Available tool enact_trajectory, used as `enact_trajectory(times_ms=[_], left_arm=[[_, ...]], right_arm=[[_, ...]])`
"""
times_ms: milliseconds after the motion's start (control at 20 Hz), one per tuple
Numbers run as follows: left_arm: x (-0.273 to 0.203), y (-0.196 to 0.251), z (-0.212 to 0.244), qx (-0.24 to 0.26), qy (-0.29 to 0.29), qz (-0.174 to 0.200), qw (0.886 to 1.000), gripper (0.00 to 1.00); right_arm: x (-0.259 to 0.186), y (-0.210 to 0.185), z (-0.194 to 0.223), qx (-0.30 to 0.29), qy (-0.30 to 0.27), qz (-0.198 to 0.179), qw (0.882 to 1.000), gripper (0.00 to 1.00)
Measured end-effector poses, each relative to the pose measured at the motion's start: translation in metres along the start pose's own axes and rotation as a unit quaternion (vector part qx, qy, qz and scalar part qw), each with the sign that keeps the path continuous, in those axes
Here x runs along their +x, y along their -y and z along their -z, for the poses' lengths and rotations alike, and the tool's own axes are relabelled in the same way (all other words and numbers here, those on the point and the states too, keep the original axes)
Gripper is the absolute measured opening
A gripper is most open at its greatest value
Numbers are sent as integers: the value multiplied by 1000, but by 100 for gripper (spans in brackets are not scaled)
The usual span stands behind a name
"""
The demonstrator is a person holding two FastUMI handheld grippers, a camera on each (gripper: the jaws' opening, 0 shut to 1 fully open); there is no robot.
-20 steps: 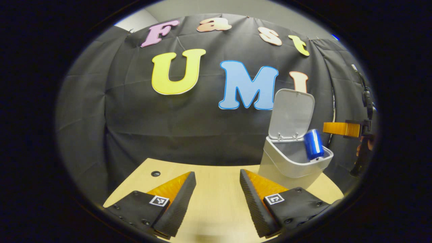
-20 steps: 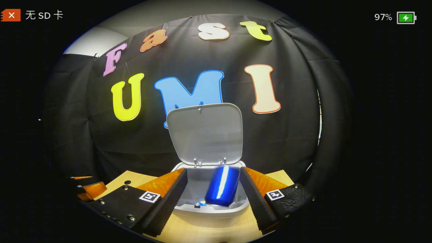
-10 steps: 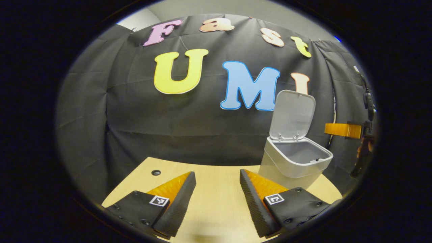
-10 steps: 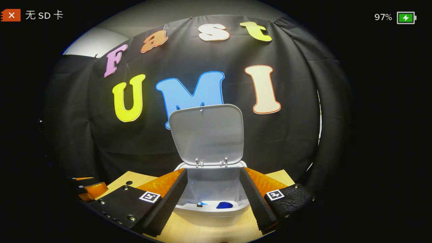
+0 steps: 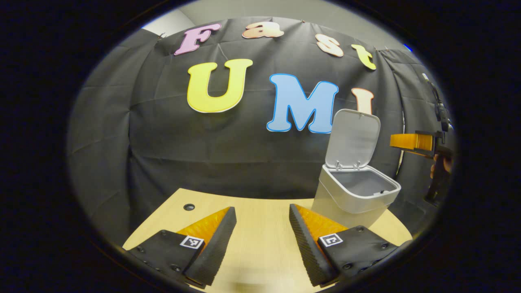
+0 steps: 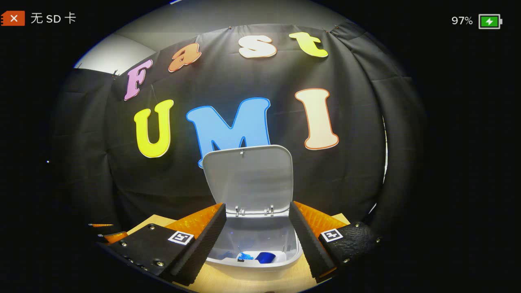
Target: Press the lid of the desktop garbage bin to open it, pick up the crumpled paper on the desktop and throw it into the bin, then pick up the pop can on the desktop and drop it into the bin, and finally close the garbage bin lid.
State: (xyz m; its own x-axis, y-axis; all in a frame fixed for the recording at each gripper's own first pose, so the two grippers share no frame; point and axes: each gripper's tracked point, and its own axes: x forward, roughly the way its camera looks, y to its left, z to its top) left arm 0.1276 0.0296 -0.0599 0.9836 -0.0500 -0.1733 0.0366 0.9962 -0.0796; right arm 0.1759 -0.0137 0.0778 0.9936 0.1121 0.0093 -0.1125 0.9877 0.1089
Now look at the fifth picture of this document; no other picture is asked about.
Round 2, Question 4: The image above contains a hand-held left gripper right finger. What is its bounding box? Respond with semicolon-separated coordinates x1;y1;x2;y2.
289;203;412;287

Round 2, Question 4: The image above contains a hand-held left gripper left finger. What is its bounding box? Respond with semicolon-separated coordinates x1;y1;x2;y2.
123;206;237;289

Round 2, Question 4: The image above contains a white desktop garbage bin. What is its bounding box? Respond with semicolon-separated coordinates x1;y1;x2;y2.
311;109;402;229

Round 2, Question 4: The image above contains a wooden desktop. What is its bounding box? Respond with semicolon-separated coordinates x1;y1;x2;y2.
122;188;413;293

